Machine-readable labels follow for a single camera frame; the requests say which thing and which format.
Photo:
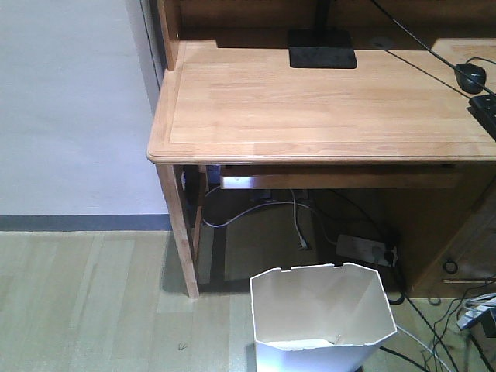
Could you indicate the white plastic trash bin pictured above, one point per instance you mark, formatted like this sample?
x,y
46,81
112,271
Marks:
x,y
319,318

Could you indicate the wooden desk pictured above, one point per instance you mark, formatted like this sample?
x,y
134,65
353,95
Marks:
x,y
397,123

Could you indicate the white power strip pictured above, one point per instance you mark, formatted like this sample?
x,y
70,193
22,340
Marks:
x,y
366,250

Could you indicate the black monitor stand base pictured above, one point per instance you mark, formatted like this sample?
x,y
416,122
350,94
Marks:
x,y
321,47

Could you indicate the black keyboard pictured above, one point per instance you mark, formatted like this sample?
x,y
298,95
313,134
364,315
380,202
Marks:
x,y
483,109

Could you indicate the black computer mouse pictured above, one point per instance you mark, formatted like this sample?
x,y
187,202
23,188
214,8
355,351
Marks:
x,y
470,77

